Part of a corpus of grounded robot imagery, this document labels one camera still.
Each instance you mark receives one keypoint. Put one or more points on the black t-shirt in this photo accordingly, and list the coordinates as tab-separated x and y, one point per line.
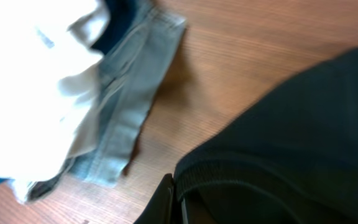
292	157

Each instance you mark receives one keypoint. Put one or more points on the grey denim garment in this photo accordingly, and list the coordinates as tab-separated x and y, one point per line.
138	45

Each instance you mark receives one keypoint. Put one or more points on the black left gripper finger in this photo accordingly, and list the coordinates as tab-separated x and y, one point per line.
159	208

